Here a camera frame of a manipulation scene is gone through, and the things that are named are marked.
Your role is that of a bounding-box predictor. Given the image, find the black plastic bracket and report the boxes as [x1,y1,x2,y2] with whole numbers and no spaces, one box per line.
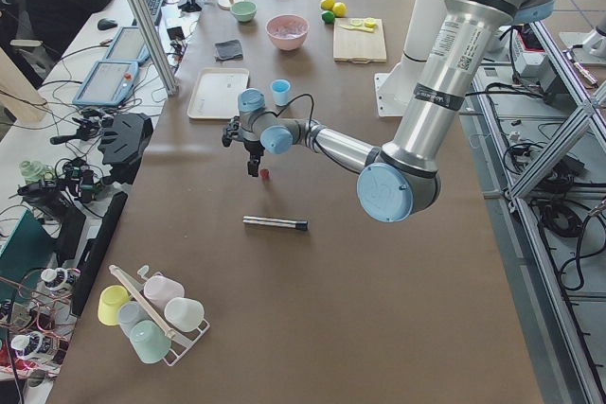
[98,113,153,185]

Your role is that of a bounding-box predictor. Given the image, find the aluminium frame post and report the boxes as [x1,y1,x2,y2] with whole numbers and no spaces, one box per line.
[127,0,178,96]

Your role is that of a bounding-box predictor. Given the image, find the grey folded cloth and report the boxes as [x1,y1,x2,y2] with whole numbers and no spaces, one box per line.
[214,39,243,61]

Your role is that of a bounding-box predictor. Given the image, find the teach pendant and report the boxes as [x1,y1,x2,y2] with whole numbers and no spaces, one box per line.
[104,26,150,64]
[72,60,139,107]

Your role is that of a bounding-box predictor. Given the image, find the mint green cup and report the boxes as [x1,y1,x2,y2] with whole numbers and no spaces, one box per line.
[129,320,171,364]

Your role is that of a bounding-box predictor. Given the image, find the light green bowl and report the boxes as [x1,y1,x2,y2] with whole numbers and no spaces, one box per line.
[230,0,257,23]

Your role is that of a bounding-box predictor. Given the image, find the light blue cup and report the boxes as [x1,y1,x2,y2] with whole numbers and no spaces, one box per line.
[270,79,291,107]

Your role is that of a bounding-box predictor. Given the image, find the teach pendant near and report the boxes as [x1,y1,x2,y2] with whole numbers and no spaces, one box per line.
[72,60,139,107]

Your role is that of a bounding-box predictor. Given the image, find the yellow lemon right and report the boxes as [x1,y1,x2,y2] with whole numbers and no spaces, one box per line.
[331,2,348,18]

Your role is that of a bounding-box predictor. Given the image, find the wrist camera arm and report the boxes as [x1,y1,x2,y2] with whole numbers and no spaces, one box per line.
[222,115,243,148]

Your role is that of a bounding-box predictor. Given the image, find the teach pendant far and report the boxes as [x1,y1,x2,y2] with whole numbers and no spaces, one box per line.
[104,26,150,64]

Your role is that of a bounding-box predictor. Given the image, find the pile of ice cubes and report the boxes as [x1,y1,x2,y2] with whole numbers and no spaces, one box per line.
[267,15,309,40]

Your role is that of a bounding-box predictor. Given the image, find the yellow cup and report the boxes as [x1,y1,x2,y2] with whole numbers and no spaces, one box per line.
[98,285,130,326]

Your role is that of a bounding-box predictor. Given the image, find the grey cup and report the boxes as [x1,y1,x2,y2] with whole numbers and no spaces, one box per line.
[117,300,149,338]

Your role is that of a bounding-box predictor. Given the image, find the black computer mouse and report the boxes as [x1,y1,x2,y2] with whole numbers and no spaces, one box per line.
[97,18,118,31]

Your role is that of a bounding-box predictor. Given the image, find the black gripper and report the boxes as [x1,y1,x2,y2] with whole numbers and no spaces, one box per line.
[243,140,265,177]

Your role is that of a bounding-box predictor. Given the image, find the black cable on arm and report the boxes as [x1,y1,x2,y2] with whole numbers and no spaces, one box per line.
[275,94,316,124]

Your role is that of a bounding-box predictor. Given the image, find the pink cup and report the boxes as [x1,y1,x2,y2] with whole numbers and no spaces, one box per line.
[143,275,185,311]

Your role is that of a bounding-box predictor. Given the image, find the black flat bar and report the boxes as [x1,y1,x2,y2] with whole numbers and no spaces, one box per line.
[70,191,128,318]

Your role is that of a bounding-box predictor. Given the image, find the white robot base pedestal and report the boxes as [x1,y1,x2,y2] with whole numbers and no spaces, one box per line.
[375,0,446,117]

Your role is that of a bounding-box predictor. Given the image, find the white wire cup rack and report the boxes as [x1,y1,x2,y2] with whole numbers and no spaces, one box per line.
[109,265,210,366]

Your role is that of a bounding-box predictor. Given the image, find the yellow lemon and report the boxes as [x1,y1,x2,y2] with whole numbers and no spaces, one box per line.
[320,0,335,10]
[331,2,348,18]

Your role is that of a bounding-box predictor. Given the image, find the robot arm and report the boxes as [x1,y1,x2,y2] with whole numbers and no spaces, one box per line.
[222,0,555,222]

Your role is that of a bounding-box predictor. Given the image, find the yellow plastic knife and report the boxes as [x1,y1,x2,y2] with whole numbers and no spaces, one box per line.
[338,24,375,33]

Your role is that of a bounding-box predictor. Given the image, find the yellow lemon left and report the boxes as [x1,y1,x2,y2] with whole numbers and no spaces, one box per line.
[320,0,335,10]

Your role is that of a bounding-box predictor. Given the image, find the steel muddler black tip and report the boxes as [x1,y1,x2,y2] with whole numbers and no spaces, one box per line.
[242,216,309,232]

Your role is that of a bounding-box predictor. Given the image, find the green lime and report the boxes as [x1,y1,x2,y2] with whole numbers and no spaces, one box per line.
[321,10,335,24]

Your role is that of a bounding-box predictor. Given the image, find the pink bowl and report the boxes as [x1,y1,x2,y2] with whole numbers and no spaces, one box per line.
[266,14,309,51]

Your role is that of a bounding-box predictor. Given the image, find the lemon slice upper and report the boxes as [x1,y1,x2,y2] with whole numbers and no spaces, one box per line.
[364,17,377,29]

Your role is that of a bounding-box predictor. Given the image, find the wooden cutting board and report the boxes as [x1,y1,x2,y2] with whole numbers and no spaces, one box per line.
[333,18,387,63]

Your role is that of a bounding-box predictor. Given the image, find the cream rabbit tray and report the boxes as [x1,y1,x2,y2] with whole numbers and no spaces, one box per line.
[187,67,249,120]

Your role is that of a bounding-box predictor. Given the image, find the white cup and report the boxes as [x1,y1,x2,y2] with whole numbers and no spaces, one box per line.
[164,297,205,332]

